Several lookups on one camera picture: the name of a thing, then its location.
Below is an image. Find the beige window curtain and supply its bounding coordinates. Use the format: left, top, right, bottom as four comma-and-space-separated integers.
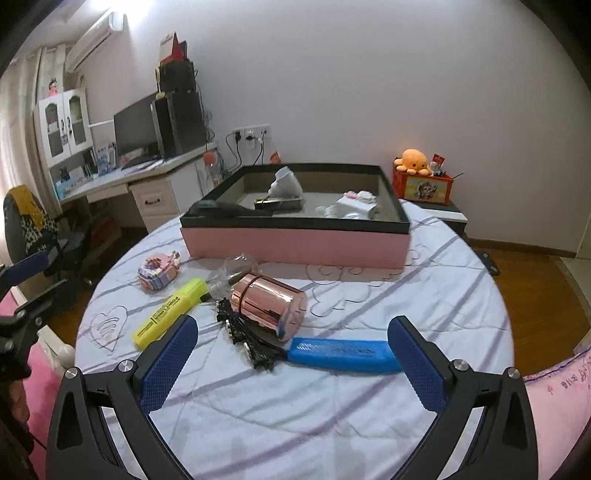
0, 43, 70, 218

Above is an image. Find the wall power outlet strip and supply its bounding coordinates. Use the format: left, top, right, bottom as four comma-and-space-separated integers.
230, 124, 271, 142

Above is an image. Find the yellow highlighter marker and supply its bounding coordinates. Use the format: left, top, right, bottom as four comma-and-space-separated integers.
132, 278, 208, 351

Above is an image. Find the clear glass light bulb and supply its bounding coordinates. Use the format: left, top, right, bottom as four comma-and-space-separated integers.
200, 254, 259, 303

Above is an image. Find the black computer monitor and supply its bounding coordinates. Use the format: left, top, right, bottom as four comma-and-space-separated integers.
113, 93, 157, 157

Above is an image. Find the white air conditioner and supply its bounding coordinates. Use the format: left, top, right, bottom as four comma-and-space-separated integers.
64, 11, 126, 73

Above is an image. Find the white hair dryer head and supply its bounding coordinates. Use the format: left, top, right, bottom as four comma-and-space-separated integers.
267, 166, 304, 199

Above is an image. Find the small pink white block toy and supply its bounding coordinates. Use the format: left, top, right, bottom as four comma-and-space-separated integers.
315, 190, 380, 220

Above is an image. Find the black beaded hair clip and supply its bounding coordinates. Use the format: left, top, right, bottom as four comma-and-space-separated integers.
216, 299, 287, 371

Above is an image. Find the red capped water bottle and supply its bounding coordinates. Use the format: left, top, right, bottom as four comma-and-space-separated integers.
204, 151, 223, 187

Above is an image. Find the pink storage box black rim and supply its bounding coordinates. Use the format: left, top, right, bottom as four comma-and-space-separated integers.
180, 163, 411, 269

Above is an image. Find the orange octopus plush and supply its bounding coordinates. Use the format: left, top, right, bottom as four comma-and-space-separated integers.
394, 149, 431, 176

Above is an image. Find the pink bedding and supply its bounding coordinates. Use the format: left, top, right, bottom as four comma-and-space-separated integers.
524, 348, 590, 479

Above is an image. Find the black floor scale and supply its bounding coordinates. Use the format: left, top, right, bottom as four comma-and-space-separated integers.
475, 250, 501, 277

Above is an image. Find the pink building block model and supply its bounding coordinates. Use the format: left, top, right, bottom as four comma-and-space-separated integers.
137, 251, 180, 291

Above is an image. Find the white desk with drawers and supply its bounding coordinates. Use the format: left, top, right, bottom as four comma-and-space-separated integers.
60, 142, 217, 231

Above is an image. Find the black office chair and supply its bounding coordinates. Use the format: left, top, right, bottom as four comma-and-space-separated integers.
3, 185, 92, 287

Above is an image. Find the white hutch cabinet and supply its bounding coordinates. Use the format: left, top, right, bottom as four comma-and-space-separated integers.
34, 89, 93, 169

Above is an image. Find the red cartoon storage box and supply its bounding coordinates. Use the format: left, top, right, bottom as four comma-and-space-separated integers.
392, 159, 454, 205

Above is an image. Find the black computer tower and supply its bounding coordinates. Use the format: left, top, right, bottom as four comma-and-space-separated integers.
150, 91, 207, 159

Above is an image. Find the low black white cabinet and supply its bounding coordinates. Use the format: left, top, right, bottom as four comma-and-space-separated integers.
402, 200, 468, 240

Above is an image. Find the rose gold metallic cylinder tin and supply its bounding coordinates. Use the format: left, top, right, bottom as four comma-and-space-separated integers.
230, 273, 308, 342

